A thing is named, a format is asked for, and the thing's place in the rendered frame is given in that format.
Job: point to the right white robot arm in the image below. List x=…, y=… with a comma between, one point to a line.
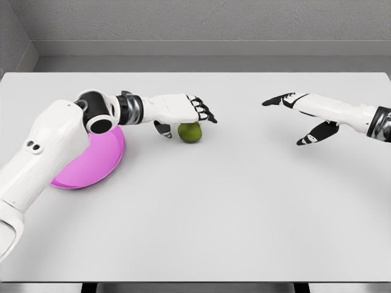
x=371, y=119

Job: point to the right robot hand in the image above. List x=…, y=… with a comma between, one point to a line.
x=311, y=105

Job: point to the pink plate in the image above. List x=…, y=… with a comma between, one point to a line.
x=97, y=161

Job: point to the green apple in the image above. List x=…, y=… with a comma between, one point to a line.
x=190, y=132

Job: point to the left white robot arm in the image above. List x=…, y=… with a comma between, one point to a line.
x=58, y=134

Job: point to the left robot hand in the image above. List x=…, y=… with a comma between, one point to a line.
x=178, y=108

